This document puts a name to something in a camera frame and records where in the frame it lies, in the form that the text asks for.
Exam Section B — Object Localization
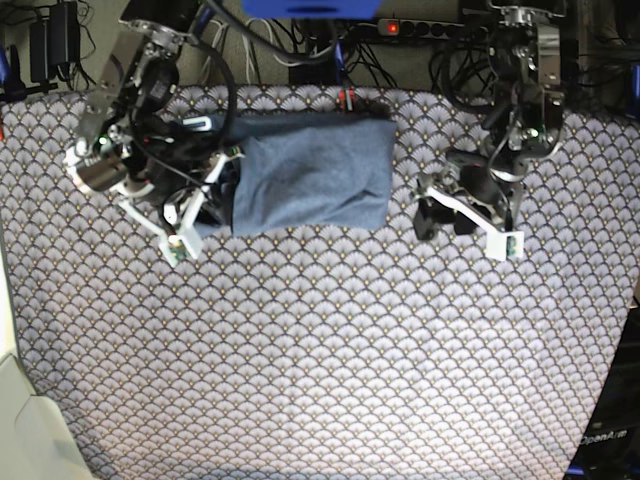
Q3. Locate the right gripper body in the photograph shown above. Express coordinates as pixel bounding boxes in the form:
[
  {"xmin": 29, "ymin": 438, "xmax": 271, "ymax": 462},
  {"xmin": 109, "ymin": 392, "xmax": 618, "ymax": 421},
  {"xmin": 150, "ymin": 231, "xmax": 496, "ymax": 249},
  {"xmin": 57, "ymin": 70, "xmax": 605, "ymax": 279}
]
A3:
[{"xmin": 64, "ymin": 132, "xmax": 219, "ymax": 206}]

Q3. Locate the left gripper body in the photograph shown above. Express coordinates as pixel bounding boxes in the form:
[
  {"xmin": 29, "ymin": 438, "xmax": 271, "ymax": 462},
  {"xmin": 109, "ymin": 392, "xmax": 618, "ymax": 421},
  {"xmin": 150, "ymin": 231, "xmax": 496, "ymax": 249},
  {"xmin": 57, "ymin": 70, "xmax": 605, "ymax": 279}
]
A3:
[{"xmin": 445, "ymin": 149, "xmax": 525, "ymax": 225}]

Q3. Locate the blue T-shirt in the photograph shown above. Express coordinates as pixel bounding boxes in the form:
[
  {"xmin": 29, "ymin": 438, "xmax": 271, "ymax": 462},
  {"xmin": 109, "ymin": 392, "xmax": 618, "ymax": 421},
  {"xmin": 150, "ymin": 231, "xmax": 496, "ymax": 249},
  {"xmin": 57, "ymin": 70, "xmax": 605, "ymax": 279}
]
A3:
[{"xmin": 195, "ymin": 112, "xmax": 397, "ymax": 237}]

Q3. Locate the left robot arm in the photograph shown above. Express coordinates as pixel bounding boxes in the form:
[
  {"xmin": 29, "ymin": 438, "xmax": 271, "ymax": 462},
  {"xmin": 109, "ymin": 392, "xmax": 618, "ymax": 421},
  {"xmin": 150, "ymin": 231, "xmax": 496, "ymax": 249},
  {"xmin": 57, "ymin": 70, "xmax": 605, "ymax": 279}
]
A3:
[{"xmin": 413, "ymin": 1, "xmax": 567, "ymax": 241}]

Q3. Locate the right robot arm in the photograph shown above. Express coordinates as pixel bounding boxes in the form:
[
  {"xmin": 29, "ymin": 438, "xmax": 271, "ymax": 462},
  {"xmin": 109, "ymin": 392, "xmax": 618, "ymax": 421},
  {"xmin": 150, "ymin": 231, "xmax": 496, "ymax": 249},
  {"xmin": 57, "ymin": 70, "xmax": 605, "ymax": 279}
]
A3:
[{"xmin": 65, "ymin": 1, "xmax": 238, "ymax": 235}]

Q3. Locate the red table clamp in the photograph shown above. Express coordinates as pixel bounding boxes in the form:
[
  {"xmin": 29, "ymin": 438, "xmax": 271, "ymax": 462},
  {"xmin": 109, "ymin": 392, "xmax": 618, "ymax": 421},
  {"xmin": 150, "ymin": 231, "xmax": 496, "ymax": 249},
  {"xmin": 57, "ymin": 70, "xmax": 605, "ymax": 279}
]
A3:
[{"xmin": 338, "ymin": 87, "xmax": 356, "ymax": 113}]

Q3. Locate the black box under table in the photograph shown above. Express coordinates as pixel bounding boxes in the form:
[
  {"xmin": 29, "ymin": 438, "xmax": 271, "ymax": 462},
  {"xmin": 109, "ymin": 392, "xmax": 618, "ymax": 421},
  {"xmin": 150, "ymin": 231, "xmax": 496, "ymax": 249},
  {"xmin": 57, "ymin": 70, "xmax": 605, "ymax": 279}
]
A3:
[{"xmin": 288, "ymin": 51, "xmax": 341, "ymax": 86}]

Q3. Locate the black power adapter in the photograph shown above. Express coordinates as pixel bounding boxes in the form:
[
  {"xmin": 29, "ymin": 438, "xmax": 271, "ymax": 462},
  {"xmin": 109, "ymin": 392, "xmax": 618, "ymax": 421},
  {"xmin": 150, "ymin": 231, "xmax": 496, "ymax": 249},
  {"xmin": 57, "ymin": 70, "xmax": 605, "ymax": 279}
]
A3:
[{"xmin": 29, "ymin": 1, "xmax": 80, "ymax": 83}]

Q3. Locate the black power strip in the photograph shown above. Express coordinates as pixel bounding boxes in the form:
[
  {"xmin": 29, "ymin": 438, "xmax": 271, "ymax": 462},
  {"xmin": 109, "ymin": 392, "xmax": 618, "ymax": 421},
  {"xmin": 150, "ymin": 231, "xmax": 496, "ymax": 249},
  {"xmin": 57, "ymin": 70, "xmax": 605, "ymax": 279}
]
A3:
[{"xmin": 377, "ymin": 18, "xmax": 463, "ymax": 41}]

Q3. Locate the fan-patterned tablecloth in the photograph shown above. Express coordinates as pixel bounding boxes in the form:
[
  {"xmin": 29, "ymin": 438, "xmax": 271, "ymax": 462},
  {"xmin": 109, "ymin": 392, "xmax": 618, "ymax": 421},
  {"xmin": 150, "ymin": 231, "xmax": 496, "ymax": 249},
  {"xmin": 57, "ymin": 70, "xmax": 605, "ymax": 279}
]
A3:
[{"xmin": 1, "ymin": 88, "xmax": 639, "ymax": 479}]

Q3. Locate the beige plastic bin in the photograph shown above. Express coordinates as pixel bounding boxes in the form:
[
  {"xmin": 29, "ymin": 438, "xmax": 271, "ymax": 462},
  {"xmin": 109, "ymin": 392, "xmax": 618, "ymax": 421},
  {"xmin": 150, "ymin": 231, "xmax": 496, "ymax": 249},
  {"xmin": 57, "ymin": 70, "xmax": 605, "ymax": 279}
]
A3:
[{"xmin": 1, "ymin": 260, "xmax": 93, "ymax": 479}]

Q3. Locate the black OpenArm base stand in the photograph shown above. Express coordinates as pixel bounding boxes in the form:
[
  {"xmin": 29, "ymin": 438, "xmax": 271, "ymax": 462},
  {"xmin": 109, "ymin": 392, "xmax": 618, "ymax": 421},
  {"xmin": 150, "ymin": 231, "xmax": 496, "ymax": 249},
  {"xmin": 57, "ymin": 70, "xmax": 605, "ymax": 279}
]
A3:
[{"xmin": 564, "ymin": 307, "xmax": 639, "ymax": 479}]

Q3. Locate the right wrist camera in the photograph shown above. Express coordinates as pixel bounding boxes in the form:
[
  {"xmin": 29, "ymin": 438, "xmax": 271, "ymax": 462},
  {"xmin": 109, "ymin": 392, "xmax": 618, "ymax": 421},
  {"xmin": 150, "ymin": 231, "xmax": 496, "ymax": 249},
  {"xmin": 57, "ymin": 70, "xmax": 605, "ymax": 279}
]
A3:
[{"xmin": 159, "ymin": 230, "xmax": 203, "ymax": 267}]

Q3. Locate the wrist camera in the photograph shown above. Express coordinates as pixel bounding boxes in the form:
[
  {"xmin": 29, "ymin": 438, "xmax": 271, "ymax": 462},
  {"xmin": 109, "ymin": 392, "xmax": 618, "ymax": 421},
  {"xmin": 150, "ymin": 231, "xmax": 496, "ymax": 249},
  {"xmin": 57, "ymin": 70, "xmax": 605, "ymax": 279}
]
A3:
[
  {"xmin": 486, "ymin": 230, "xmax": 525, "ymax": 261},
  {"xmin": 159, "ymin": 230, "xmax": 203, "ymax": 267}
]

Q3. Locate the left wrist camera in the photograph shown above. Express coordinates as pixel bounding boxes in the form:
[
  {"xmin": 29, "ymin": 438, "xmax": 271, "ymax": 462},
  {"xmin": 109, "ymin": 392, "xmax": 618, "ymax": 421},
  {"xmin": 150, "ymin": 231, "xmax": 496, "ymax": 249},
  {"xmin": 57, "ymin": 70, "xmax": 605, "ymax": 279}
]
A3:
[{"xmin": 486, "ymin": 230, "xmax": 525, "ymax": 261}]

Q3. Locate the white cable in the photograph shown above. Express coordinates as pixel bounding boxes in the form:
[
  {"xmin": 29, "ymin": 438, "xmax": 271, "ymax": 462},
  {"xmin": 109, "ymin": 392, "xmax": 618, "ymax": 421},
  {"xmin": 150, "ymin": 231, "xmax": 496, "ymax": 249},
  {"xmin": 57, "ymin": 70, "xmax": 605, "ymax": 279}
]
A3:
[{"xmin": 199, "ymin": 14, "xmax": 335, "ymax": 84}]

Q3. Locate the blue camera mount bracket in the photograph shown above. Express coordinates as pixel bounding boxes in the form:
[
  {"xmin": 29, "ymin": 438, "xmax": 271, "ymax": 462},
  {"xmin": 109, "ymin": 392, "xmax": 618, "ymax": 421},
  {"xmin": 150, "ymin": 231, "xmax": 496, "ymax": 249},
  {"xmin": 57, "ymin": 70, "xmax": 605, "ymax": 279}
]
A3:
[{"xmin": 242, "ymin": 0, "xmax": 382, "ymax": 19}]

